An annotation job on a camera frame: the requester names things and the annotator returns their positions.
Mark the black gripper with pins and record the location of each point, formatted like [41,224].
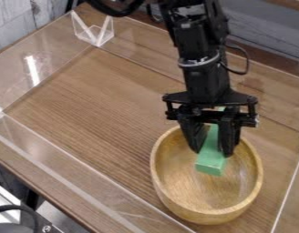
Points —
[208,90]

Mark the green rectangular block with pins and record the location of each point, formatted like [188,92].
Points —
[211,161]

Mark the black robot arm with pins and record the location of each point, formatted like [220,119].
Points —
[198,28]

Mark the brown wooden bowl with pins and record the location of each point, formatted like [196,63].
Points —
[198,197]

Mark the clear acrylic corner bracket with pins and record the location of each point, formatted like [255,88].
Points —
[96,35]

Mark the black metal table frame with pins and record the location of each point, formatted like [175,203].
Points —
[25,213]

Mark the clear acrylic tray wall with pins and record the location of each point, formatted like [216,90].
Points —
[81,115]

